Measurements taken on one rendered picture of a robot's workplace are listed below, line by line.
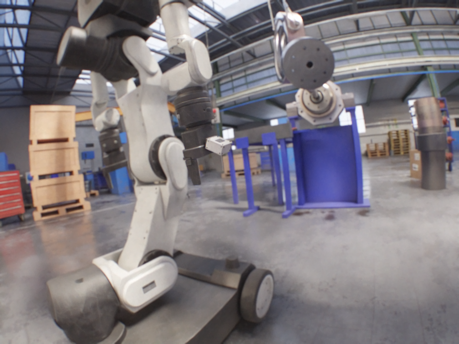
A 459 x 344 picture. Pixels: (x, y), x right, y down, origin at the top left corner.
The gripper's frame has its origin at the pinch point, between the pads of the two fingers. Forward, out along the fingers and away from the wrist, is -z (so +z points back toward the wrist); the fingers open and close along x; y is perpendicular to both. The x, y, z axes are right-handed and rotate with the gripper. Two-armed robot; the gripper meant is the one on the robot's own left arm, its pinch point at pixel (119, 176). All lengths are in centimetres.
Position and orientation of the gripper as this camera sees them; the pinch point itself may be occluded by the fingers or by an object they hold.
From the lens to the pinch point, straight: 84.8
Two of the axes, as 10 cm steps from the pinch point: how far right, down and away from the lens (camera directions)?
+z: -2.1, -9.5, -2.2
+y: -8.6, 0.8, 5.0
